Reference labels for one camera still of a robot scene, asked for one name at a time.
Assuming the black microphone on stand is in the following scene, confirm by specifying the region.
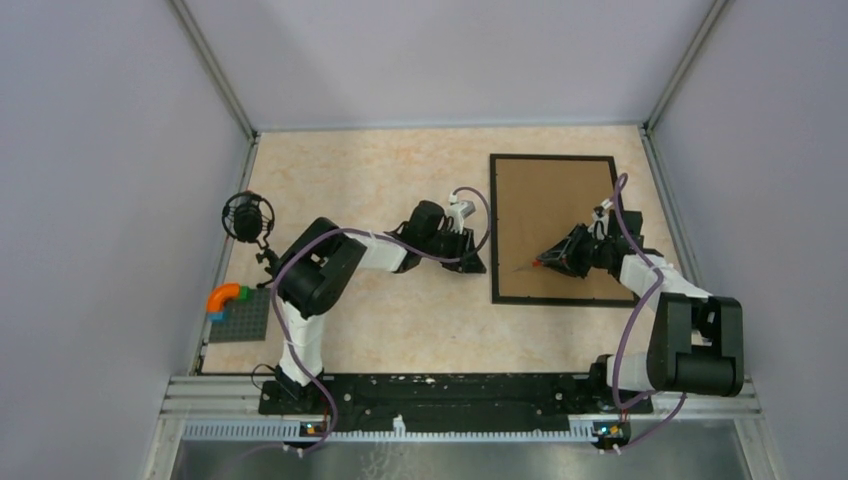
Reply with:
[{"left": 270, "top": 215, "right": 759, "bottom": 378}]
[{"left": 221, "top": 190, "right": 279, "bottom": 289}]

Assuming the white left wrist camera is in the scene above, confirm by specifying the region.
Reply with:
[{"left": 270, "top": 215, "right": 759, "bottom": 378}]
[{"left": 445, "top": 193, "right": 476, "bottom": 233}]

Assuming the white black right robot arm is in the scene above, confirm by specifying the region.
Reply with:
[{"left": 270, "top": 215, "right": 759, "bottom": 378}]
[{"left": 533, "top": 208, "right": 745, "bottom": 412}]

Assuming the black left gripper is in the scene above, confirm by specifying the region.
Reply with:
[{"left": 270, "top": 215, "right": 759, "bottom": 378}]
[{"left": 420, "top": 224, "right": 486, "bottom": 274}]

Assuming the aluminium front frame rail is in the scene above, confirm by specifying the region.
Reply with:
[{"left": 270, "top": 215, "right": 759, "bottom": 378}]
[{"left": 160, "top": 373, "right": 762, "bottom": 446}]

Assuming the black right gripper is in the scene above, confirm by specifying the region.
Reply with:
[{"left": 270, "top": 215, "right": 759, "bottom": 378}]
[{"left": 537, "top": 223, "right": 614, "bottom": 279}]

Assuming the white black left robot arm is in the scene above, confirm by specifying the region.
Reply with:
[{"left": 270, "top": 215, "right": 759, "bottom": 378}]
[{"left": 273, "top": 195, "right": 487, "bottom": 414}]

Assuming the orange curved toy brick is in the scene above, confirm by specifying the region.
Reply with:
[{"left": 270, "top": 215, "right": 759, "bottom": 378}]
[{"left": 205, "top": 283, "right": 242, "bottom": 315}]

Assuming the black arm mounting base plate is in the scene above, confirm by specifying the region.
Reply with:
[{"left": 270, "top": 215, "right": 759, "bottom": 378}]
[{"left": 258, "top": 373, "right": 619, "bottom": 433}]

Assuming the black wooden picture frame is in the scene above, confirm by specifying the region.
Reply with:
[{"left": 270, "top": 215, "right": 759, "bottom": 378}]
[{"left": 489, "top": 153, "right": 636, "bottom": 308}]

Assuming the blue red handled screwdriver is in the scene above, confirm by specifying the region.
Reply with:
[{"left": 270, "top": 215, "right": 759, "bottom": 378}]
[{"left": 514, "top": 260, "right": 543, "bottom": 272}]

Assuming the grey brick baseplate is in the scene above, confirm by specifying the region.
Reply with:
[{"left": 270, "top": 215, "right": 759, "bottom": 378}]
[{"left": 208, "top": 287, "right": 270, "bottom": 344}]

